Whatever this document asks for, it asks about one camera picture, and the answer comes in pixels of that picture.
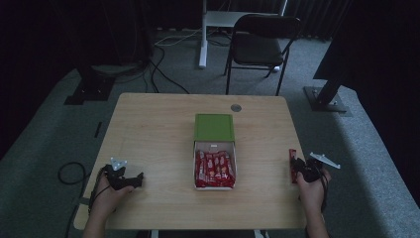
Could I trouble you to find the white floor cable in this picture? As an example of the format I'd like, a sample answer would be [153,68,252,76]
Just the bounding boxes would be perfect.
[154,27,203,48]

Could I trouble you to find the dark curtain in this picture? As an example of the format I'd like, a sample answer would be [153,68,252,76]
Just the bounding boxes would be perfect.
[227,0,352,42]

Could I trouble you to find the black stand with flat base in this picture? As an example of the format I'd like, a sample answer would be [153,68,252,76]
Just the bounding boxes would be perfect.
[63,49,117,106]

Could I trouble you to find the red snack bar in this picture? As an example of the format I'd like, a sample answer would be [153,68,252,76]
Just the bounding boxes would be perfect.
[288,148,299,184]

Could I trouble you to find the black folding chair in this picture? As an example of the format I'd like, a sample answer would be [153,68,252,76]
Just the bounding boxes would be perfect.
[223,13,302,97]

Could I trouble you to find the person's left hand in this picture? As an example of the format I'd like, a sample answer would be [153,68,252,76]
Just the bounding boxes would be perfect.
[89,174,136,216]

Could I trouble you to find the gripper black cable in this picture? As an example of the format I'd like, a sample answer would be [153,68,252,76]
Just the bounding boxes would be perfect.
[316,172,331,213]
[87,167,112,216]

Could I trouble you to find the row of red snack packets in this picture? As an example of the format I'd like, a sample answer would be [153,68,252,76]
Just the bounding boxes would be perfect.
[194,150,237,189]

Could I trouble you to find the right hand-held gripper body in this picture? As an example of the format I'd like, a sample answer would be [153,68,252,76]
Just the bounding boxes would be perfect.
[296,151,342,183]

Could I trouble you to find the black post with bolted plate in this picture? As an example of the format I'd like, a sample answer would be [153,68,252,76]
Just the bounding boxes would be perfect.
[303,56,352,114]

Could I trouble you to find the black cable loop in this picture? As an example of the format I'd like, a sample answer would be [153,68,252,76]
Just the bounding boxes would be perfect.
[57,161,88,185]

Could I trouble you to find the black floor cables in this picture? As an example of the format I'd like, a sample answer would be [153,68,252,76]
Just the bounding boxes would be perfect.
[141,44,191,95]

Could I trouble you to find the white desk frame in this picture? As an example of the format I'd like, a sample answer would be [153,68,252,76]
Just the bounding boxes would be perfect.
[198,0,289,69]

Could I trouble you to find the person's right hand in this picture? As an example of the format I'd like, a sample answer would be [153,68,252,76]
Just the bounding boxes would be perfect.
[295,168,332,217]

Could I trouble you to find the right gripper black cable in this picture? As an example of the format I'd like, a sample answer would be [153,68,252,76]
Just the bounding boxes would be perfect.
[316,172,331,213]

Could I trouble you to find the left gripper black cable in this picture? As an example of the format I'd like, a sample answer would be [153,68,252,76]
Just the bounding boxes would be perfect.
[87,167,112,216]

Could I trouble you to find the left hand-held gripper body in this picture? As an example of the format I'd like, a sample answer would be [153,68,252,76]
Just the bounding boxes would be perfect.
[104,157,133,191]

